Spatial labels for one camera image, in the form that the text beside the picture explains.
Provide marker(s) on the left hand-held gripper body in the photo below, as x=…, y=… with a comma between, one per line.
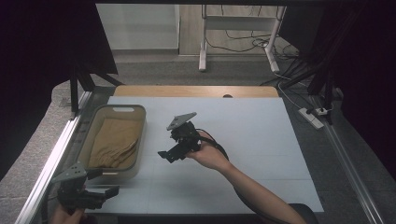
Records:
x=71, y=186

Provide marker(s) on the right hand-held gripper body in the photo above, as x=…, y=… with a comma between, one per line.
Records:
x=186, y=137

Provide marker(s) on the beige basket with green rim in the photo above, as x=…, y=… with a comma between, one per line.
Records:
x=140, y=165

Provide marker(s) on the brown pants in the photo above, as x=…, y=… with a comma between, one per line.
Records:
x=115, y=143

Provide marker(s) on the person's left hand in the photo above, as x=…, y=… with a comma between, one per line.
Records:
x=67, y=216

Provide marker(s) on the person's right hand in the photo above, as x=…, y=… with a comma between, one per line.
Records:
x=210, y=155

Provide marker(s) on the light blue table mat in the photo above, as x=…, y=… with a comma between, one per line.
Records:
x=255, y=130

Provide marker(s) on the black metal stand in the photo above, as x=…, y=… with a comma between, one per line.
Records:
x=74, y=90
x=327, y=90

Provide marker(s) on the black curtain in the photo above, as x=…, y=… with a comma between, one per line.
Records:
x=37, y=62
x=367, y=62

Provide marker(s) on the white power strip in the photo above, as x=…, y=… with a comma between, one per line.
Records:
x=311, y=119

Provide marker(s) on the white plug adapter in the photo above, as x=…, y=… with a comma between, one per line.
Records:
x=321, y=111

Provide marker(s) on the aluminium rail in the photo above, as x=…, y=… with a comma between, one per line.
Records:
x=348, y=168
x=53, y=165

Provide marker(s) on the white desk frame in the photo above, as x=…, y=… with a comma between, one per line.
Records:
x=203, y=53

